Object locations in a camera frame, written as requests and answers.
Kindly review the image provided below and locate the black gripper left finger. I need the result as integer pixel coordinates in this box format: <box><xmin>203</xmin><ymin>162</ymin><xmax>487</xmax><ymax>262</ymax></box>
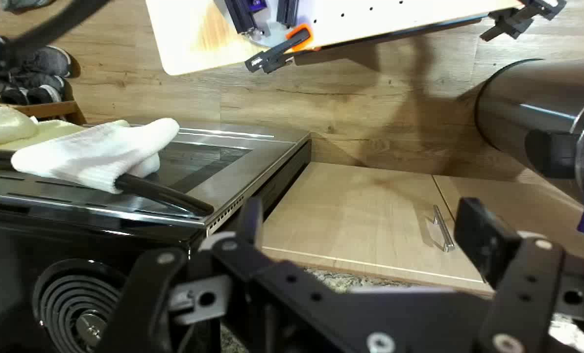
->
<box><xmin>209</xmin><ymin>195</ymin><xmax>266</xmax><ymax>260</ymax></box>

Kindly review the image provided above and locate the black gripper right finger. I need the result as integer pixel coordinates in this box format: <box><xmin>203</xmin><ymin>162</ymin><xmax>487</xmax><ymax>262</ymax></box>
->
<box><xmin>452</xmin><ymin>195</ymin><xmax>566</xmax><ymax>290</ymax></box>

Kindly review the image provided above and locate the light wood base cabinet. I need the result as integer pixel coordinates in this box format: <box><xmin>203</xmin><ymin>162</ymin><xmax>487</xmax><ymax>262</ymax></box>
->
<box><xmin>258</xmin><ymin>133</ymin><xmax>584</xmax><ymax>299</ymax></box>

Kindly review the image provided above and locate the stainless steel trash can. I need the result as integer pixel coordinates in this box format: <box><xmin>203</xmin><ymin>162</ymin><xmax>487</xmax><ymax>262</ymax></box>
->
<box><xmin>474</xmin><ymin>56</ymin><xmax>584</xmax><ymax>197</ymax></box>

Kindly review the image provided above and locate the white towel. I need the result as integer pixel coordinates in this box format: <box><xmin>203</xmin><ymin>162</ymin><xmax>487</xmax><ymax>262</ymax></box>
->
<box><xmin>7</xmin><ymin>115</ymin><xmax>182</xmax><ymax>195</ymax></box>

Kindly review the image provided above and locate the orange and black clamp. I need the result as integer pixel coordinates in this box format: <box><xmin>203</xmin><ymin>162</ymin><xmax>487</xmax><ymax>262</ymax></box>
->
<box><xmin>242</xmin><ymin>21</ymin><xmax>317</xmax><ymax>74</ymax></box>

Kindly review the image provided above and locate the white perforated mounting board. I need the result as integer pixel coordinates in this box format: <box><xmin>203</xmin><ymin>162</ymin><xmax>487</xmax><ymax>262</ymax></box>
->
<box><xmin>142</xmin><ymin>0</ymin><xmax>525</xmax><ymax>78</ymax></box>

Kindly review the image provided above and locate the black electric stove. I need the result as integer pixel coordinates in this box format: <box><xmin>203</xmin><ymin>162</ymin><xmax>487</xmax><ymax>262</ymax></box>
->
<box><xmin>0</xmin><ymin>123</ymin><xmax>313</xmax><ymax>353</ymax></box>

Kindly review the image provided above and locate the dark grey sneaker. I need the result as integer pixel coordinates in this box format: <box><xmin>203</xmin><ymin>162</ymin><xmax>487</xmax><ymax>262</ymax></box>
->
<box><xmin>3</xmin><ymin>41</ymin><xmax>76</xmax><ymax>82</ymax></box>
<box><xmin>0</xmin><ymin>72</ymin><xmax>68</xmax><ymax>105</ymax></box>

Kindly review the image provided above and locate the cream cloth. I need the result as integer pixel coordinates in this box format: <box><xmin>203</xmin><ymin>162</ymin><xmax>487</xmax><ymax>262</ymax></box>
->
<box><xmin>0</xmin><ymin>103</ymin><xmax>131</xmax><ymax>152</ymax></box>

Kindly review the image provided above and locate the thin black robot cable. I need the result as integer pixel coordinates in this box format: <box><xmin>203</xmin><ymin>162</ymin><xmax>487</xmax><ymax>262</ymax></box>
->
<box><xmin>0</xmin><ymin>0</ymin><xmax>113</xmax><ymax>64</ymax></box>

